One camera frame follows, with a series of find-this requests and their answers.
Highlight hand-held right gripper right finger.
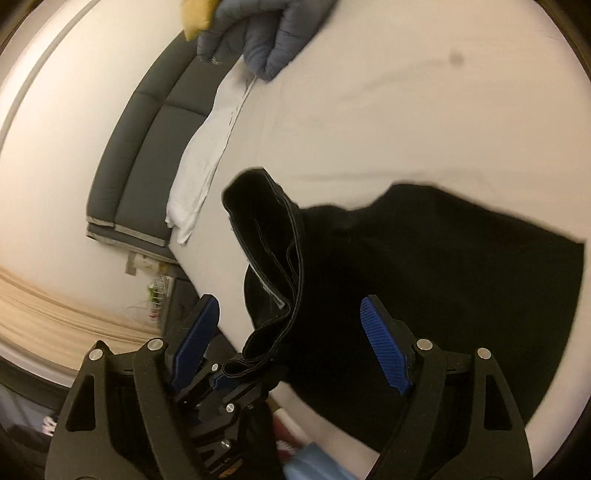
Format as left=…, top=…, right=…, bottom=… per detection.
left=360, top=295, right=534, bottom=480

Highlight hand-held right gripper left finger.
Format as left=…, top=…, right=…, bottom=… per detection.
left=44, top=294, right=221, bottom=480

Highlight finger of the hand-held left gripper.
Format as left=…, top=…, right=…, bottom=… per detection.
left=221, top=378, right=278, bottom=418
left=175, top=357, right=232, bottom=407

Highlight black pants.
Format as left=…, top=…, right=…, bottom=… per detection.
left=222, top=168, right=586, bottom=455

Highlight light blue cloth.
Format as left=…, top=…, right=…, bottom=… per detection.
left=281, top=442, right=380, bottom=480

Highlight beige curtain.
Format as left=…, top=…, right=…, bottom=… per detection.
left=0, top=270, right=162, bottom=370

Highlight white folded sheet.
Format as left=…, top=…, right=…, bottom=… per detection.
left=165, top=60, right=259, bottom=245

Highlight grey padded headboard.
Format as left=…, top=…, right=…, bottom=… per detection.
left=85, top=32, right=218, bottom=266

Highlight rolled blue duvet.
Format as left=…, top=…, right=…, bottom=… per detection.
left=196, top=0, right=338, bottom=83

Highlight yellow cushion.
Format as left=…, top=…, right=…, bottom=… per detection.
left=180, top=0, right=220, bottom=41

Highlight wire basket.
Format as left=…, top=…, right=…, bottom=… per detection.
left=147, top=276, right=172, bottom=320

